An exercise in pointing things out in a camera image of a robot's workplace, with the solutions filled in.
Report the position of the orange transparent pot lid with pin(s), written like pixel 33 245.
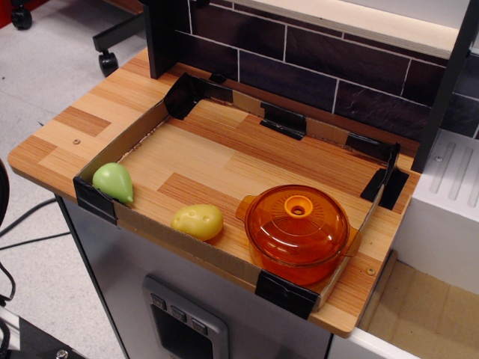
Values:
pixel 296 225

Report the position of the orange transparent plastic pot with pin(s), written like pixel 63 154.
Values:
pixel 309 275

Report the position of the yellow toy potato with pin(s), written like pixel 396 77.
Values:
pixel 201 221

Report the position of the cardboard fence with black tape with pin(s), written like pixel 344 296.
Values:
pixel 220 143

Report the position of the green toy pear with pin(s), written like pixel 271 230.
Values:
pixel 114 180

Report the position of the grey toy oven panel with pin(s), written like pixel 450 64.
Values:
pixel 183 328

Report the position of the black office chair base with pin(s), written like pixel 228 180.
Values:
pixel 113 36

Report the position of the white toy sink unit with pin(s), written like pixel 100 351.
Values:
pixel 439 231

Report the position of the wooden shelf board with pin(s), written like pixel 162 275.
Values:
pixel 391 29

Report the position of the black caster wheel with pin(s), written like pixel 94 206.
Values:
pixel 21 16

